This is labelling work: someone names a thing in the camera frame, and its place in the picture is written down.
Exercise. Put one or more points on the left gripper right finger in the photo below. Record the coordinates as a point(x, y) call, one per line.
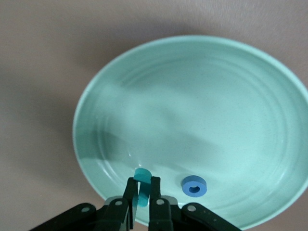
point(156, 190)

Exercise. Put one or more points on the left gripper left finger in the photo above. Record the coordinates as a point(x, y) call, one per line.
point(131, 192)

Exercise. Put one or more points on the teal letter l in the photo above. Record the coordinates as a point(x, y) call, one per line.
point(143, 174)

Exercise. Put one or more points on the blue letter o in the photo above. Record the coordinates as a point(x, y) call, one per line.
point(186, 186)

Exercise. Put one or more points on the light green plate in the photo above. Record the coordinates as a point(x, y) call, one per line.
point(204, 108)

